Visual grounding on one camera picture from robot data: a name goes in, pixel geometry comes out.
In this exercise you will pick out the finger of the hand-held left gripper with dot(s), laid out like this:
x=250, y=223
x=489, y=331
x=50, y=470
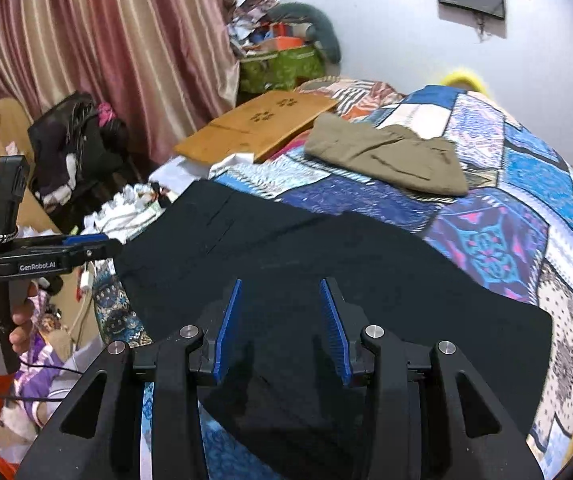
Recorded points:
x=99, y=251
x=86, y=239

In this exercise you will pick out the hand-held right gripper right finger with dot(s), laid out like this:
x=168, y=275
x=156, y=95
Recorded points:
x=335, y=335

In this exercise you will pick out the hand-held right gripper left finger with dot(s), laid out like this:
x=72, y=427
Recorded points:
x=227, y=335

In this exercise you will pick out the black pants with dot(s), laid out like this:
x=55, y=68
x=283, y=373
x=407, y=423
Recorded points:
x=291, y=260

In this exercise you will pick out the khaki pants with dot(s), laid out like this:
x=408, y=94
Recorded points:
x=386, y=155

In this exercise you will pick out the person's left hand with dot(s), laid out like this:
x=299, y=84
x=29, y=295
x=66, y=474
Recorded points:
x=22, y=320

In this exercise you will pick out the black chair with clothes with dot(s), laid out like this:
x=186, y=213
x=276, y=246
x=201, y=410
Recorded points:
x=76, y=145

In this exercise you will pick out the purple patterned cloth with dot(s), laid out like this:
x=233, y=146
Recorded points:
x=41, y=360

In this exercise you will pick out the striped pink curtain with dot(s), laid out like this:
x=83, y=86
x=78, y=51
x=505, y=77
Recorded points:
x=116, y=45

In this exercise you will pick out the wooden lap desk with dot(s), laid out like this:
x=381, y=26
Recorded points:
x=256, y=125

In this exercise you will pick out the blue patchwork blanket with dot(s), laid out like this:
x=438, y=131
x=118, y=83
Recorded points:
x=506, y=200

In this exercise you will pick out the striped orange quilt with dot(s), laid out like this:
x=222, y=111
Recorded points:
x=361, y=97

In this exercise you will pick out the green storage box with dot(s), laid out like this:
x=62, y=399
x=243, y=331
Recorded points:
x=281, y=70

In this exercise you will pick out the pile of papers and boxes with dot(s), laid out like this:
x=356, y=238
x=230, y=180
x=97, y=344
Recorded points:
x=254, y=17

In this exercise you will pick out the yellow foam tube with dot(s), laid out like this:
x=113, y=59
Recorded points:
x=461, y=79

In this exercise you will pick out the grey neck pillow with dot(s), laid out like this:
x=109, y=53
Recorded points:
x=324, y=27

